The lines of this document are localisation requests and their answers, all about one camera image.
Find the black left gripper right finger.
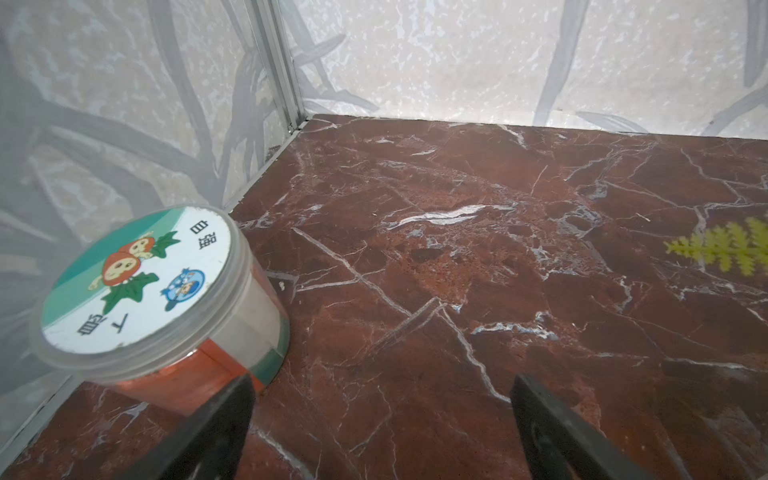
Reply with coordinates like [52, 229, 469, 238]
[510, 375, 654, 479]

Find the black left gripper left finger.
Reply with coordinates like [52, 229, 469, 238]
[119, 374, 256, 479]

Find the clear plastic jar printed lid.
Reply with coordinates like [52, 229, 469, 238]
[29, 205, 290, 415]

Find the green artificial potted plant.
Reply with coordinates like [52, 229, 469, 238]
[664, 217, 767, 277]

